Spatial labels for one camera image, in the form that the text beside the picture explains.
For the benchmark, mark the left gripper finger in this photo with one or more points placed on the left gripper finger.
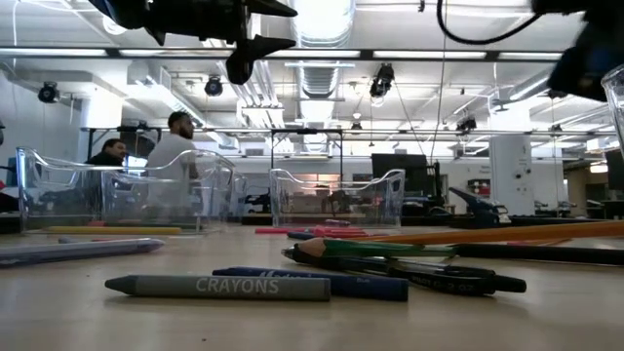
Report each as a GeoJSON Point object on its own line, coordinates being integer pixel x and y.
{"type": "Point", "coordinates": [268, 9]}
{"type": "Point", "coordinates": [268, 47]}

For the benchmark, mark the dark purple pen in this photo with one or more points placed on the dark purple pen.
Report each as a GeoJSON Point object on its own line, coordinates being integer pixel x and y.
{"type": "Point", "coordinates": [337, 222]}

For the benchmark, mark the orange pencil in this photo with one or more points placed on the orange pencil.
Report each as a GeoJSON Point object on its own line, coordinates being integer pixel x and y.
{"type": "Point", "coordinates": [536, 242]}
{"type": "Point", "coordinates": [512, 233]}

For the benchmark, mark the dark blue crayon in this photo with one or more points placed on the dark blue crayon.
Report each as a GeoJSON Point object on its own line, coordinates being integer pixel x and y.
{"type": "Point", "coordinates": [300, 235]}

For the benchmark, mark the yellow pencil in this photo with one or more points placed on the yellow pencil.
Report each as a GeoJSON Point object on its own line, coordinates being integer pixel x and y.
{"type": "Point", "coordinates": [114, 230]}

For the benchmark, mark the bright green pencil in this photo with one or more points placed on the bright green pencil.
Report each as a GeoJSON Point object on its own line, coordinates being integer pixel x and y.
{"type": "Point", "coordinates": [380, 248]}

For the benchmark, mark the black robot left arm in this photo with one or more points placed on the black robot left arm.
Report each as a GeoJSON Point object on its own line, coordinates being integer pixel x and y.
{"type": "Point", "coordinates": [105, 5]}

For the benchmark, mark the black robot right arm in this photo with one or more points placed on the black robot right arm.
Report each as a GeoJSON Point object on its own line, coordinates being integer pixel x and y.
{"type": "Point", "coordinates": [575, 6]}

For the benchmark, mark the clear plastic bin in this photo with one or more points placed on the clear plastic bin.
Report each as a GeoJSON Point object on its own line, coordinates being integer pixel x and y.
{"type": "Point", "coordinates": [49, 205]}
{"type": "Point", "coordinates": [292, 205]}
{"type": "Point", "coordinates": [616, 97]}
{"type": "Point", "coordinates": [241, 195]}

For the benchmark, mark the white ceiling pipes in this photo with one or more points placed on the white ceiling pipes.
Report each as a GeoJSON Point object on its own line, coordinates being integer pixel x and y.
{"type": "Point", "coordinates": [258, 92]}

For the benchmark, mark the long ceiling light fixture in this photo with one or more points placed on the long ceiling light fixture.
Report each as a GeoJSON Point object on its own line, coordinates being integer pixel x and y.
{"type": "Point", "coordinates": [170, 105]}

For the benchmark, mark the black ceiling device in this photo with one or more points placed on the black ceiling device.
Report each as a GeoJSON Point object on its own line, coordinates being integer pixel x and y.
{"type": "Point", "coordinates": [467, 124]}

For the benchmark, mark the background dark machine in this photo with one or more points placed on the background dark machine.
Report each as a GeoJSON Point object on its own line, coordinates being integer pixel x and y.
{"type": "Point", "coordinates": [258, 200]}

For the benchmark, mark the large black monitor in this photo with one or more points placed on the large black monitor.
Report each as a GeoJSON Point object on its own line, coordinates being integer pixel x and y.
{"type": "Point", "coordinates": [400, 168]}

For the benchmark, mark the pink pen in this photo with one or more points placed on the pink pen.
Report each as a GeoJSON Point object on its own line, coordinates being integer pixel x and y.
{"type": "Point", "coordinates": [283, 230]}

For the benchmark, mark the black spring clamp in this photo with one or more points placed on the black spring clamp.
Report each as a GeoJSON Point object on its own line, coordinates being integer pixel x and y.
{"type": "Point", "coordinates": [480, 207]}

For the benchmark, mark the grey crayon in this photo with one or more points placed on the grey crayon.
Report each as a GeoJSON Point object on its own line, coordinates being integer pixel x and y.
{"type": "Point", "coordinates": [219, 287]}

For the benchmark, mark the lavender pen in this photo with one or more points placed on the lavender pen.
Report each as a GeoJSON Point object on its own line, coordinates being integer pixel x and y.
{"type": "Point", "coordinates": [73, 251]}

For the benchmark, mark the black gel pen with clip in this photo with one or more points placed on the black gel pen with clip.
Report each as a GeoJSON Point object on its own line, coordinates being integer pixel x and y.
{"type": "Point", "coordinates": [439, 278]}

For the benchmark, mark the silver ventilation duct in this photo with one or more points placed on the silver ventilation duct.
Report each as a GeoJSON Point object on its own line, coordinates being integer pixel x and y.
{"type": "Point", "coordinates": [319, 80]}

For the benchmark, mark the black overhead camera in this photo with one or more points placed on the black overhead camera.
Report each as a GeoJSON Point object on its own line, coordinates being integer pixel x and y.
{"type": "Point", "coordinates": [382, 80]}

